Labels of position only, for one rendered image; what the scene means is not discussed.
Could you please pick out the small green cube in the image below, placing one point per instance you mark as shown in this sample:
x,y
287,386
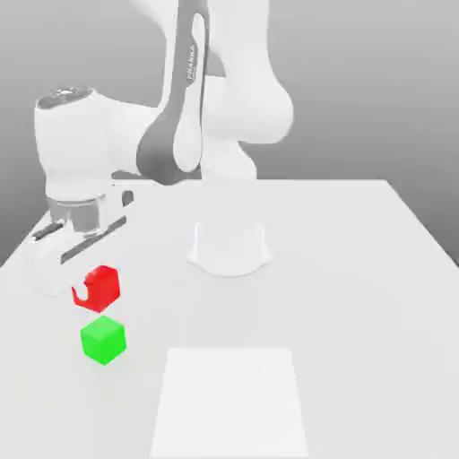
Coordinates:
x,y
103,340

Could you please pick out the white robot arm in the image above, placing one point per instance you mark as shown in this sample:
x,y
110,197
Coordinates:
x,y
233,107

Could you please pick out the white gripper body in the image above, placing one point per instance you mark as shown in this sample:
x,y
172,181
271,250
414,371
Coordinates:
x,y
53,256

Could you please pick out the small red cube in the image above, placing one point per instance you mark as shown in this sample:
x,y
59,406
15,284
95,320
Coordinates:
x,y
103,288

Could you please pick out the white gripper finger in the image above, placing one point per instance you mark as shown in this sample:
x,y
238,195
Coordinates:
x,y
80,288

